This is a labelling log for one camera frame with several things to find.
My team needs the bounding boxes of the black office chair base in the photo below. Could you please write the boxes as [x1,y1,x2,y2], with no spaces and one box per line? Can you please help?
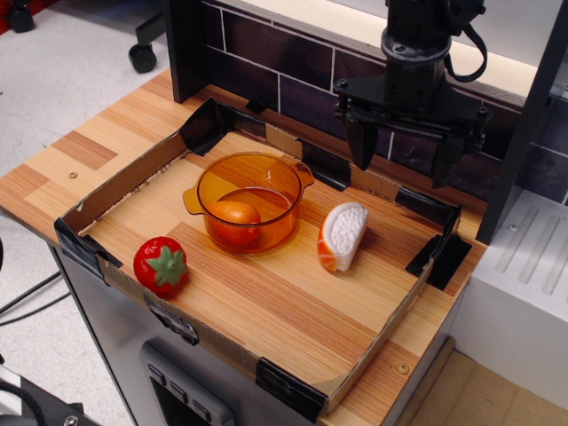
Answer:
[128,12,165,74]

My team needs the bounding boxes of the orange transparent plastic pot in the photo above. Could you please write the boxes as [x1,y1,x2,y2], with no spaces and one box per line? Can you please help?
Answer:
[183,152,314,254]

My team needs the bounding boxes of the orange toy carrot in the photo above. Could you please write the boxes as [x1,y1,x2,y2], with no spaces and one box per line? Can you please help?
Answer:
[207,200,261,245]

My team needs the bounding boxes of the black floor cable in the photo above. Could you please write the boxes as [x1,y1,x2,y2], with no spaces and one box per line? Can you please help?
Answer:
[0,271,72,327]

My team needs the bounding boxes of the salmon sushi toy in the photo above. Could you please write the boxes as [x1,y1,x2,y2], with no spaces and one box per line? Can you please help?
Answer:
[317,202,369,272]

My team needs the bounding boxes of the grey control panel with buttons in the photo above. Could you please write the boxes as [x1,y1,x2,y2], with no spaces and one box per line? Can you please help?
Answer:
[139,343,237,426]

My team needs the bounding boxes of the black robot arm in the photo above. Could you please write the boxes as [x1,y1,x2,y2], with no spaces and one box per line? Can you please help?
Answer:
[334,1,493,188]

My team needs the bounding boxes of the white toy sink drainboard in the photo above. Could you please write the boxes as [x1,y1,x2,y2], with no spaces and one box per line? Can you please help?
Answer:
[472,191,567,320]

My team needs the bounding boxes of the black post of backsplash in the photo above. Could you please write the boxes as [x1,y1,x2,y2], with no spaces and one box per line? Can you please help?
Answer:
[162,0,209,103]

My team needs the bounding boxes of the black equipment bottom left corner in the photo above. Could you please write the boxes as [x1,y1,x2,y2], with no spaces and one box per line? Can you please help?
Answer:
[1,358,98,426]

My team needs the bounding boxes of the cardboard fence with black tape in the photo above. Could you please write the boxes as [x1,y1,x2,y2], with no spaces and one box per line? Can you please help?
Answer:
[54,99,471,425]

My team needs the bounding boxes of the red toy strawberry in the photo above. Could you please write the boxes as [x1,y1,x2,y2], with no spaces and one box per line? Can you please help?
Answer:
[133,236,189,295]

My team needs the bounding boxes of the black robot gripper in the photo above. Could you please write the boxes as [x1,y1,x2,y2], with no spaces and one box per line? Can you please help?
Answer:
[334,34,493,188]

